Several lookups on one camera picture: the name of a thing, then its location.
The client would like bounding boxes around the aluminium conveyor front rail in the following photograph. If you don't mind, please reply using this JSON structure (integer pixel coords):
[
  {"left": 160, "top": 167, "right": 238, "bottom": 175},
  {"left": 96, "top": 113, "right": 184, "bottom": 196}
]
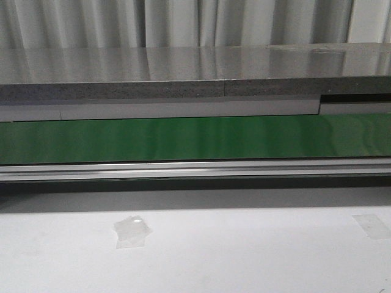
[{"left": 1, "top": 157, "right": 390, "bottom": 182}]

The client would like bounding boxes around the clear tape strip right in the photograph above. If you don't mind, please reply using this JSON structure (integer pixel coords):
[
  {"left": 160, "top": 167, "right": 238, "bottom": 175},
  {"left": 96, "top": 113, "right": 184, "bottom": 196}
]
[{"left": 353, "top": 214, "right": 390, "bottom": 240}]

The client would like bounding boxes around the white pleated curtain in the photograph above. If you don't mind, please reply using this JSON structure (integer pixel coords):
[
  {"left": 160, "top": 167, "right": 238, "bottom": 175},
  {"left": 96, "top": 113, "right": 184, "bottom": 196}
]
[{"left": 1, "top": 1, "right": 390, "bottom": 49}]

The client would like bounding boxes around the clear tape patch left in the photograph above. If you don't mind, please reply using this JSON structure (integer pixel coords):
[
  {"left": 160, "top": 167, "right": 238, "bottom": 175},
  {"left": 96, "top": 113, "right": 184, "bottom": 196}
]
[{"left": 114, "top": 215, "right": 152, "bottom": 249}]

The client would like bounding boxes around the grey conveyor back guard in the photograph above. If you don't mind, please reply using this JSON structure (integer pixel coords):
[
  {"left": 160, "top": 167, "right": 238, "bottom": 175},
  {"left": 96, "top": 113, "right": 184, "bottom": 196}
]
[{"left": 1, "top": 93, "right": 390, "bottom": 122}]

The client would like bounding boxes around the green conveyor belt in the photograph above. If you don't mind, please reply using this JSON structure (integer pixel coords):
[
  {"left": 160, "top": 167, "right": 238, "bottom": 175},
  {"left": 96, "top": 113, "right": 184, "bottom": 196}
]
[{"left": 1, "top": 114, "right": 390, "bottom": 165}]

